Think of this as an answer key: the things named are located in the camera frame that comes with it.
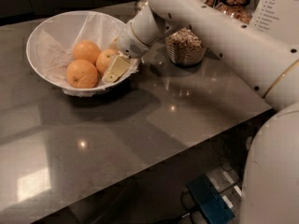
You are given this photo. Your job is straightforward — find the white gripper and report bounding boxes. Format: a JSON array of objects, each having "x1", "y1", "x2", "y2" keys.
[{"x1": 102, "y1": 21, "x2": 150, "y2": 83}]

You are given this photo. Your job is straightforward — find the orange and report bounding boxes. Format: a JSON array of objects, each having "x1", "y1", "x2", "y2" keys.
[
  {"x1": 73, "y1": 40, "x2": 101, "y2": 63},
  {"x1": 96, "y1": 49, "x2": 119, "y2": 77},
  {"x1": 66, "y1": 60, "x2": 99, "y2": 89}
]

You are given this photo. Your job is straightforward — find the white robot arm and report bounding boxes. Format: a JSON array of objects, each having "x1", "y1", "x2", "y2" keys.
[{"x1": 112, "y1": 0, "x2": 299, "y2": 224}]

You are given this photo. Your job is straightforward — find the white paper bowl liner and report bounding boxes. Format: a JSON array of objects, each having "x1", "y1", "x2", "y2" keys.
[{"x1": 36, "y1": 11, "x2": 141, "y2": 98}]

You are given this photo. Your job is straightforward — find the white bowl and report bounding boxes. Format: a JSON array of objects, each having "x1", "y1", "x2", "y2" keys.
[{"x1": 25, "y1": 10, "x2": 141, "y2": 97}]

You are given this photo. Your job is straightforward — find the left glass cereal jar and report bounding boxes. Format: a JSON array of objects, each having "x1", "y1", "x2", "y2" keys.
[{"x1": 135, "y1": 0, "x2": 148, "y2": 14}]

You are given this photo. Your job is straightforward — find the middle glass cereal jar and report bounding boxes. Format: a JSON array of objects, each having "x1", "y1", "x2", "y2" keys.
[{"x1": 165, "y1": 28, "x2": 207, "y2": 67}]

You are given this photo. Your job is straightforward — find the right glass cereal jar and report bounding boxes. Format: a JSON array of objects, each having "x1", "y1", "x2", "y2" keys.
[{"x1": 214, "y1": 0, "x2": 252, "y2": 24}]

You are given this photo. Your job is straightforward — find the allergens info sign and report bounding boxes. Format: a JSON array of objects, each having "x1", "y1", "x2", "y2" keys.
[{"x1": 250, "y1": 0, "x2": 299, "y2": 45}]

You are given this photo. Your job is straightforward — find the blue box on floor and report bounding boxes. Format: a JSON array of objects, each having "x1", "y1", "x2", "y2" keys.
[{"x1": 187, "y1": 175, "x2": 235, "y2": 224}]

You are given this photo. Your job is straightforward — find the black floor cables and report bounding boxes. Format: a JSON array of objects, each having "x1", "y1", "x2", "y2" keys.
[{"x1": 174, "y1": 131, "x2": 250, "y2": 224}]

